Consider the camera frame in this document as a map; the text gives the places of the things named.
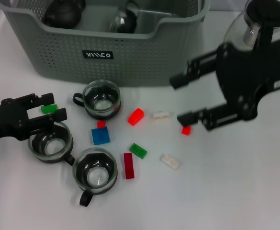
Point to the blue square brick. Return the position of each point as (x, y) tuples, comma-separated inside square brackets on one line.
[(101, 136)]

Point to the green sloped brick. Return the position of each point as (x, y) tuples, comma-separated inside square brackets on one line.
[(49, 109)]

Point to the grey perforated storage bin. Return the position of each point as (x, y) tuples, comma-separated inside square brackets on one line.
[(130, 60)]

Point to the white flat studded plate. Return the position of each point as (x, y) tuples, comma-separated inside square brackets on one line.
[(170, 161)]

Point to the white hollow brick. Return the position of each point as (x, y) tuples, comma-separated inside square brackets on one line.
[(161, 116)]

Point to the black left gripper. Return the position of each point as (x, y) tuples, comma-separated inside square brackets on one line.
[(8, 122)]

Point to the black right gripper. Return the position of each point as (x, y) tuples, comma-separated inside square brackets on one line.
[(245, 79)]

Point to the small red brick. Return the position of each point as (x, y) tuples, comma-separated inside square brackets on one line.
[(101, 124), (186, 131)]

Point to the dark red long brick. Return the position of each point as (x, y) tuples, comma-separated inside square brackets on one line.
[(129, 166)]

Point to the black teapot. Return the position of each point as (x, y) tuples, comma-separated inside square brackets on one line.
[(63, 14)]

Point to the orange-red sloped brick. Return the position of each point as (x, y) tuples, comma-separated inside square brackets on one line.
[(135, 117)]

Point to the green studded brick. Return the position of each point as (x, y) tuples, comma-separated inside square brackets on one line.
[(137, 150)]

